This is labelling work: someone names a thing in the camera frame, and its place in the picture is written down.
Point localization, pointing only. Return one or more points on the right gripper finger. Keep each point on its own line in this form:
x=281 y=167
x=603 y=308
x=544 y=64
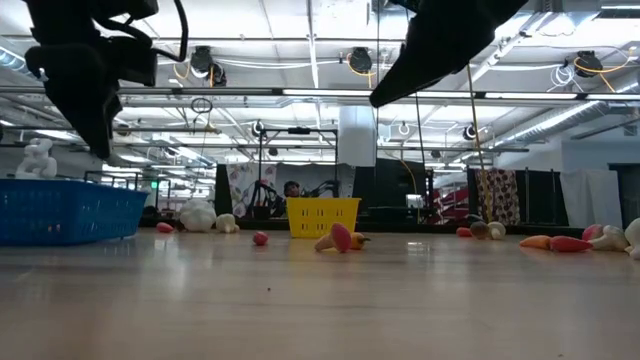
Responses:
x=435 y=75
x=405 y=70

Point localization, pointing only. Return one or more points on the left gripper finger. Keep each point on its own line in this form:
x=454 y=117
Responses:
x=107 y=125
x=80 y=115

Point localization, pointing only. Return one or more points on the large white garlic bulb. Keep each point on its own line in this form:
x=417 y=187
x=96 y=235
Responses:
x=197 y=215

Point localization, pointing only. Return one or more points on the small white mushroom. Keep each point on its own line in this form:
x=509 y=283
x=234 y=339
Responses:
x=226 y=223

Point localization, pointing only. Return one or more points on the white mushroom toy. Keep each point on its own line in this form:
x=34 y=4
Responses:
x=479 y=230

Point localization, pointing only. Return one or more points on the yellow orange chili pepper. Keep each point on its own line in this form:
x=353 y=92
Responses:
x=361 y=241

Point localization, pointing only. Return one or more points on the pink cap mushroom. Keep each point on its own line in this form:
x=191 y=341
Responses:
x=592 y=231
x=337 y=237

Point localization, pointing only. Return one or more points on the orange carrot toy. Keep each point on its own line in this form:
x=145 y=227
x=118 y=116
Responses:
x=535 y=242

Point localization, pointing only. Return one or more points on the large red chili pepper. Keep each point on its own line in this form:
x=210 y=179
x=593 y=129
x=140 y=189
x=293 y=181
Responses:
x=570 y=244

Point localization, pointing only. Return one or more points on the large white mushroom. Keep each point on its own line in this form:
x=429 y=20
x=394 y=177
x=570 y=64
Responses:
x=611 y=240

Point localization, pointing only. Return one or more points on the small white garlic bulb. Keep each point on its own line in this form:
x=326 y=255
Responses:
x=635 y=252

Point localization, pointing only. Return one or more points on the black background robot arm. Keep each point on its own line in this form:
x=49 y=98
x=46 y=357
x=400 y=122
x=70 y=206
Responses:
x=267 y=197
x=325 y=189

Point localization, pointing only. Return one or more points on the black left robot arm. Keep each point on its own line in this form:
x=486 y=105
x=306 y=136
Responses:
x=60 y=15

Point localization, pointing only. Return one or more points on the white lumpy figure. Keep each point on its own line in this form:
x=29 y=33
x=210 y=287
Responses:
x=36 y=160

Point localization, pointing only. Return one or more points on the white pillar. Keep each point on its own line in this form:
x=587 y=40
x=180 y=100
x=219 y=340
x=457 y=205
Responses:
x=357 y=135

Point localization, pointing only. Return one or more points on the long ceiling light bar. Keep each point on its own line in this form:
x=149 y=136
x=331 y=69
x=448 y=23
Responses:
x=325 y=92

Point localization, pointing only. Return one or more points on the blue plastic basket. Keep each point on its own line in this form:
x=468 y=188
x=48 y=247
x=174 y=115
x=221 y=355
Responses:
x=75 y=215

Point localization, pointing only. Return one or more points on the black partition panel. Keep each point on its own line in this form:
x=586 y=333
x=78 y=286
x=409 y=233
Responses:
x=542 y=197
x=395 y=187

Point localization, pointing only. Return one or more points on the red rack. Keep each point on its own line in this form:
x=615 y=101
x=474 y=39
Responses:
x=450 y=205

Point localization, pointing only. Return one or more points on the brown patterned cloth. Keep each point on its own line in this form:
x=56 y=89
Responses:
x=497 y=195

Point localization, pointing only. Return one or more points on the floral patterned cloth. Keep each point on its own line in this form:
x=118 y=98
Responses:
x=242 y=182

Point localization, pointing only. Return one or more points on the person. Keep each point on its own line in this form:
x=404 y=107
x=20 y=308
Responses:
x=291 y=189

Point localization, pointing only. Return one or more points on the yellow plastic basket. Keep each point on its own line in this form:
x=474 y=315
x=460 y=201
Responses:
x=320 y=215

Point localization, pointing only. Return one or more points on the white hanging cloth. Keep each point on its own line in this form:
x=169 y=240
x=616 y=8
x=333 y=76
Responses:
x=587 y=197

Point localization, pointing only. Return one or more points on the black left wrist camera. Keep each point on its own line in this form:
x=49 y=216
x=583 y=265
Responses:
x=135 y=60

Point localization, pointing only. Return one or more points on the black metal gantry frame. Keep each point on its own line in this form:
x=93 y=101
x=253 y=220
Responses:
x=297 y=131

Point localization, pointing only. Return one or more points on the silver ventilation duct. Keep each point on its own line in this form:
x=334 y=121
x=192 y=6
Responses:
x=550 y=125

